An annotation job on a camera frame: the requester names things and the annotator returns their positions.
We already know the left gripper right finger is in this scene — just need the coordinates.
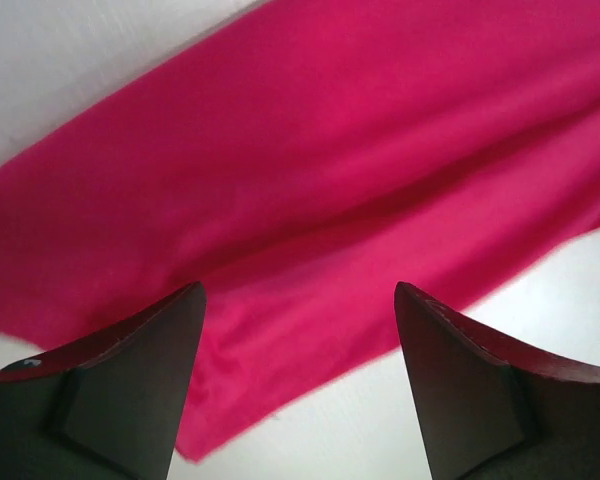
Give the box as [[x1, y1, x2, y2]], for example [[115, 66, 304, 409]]
[[394, 283, 600, 479]]

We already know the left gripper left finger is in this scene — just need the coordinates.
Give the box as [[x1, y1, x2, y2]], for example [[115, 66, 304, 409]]
[[0, 283, 206, 479]]

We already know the pink t shirt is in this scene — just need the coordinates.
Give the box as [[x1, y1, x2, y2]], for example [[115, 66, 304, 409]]
[[0, 1, 600, 461]]

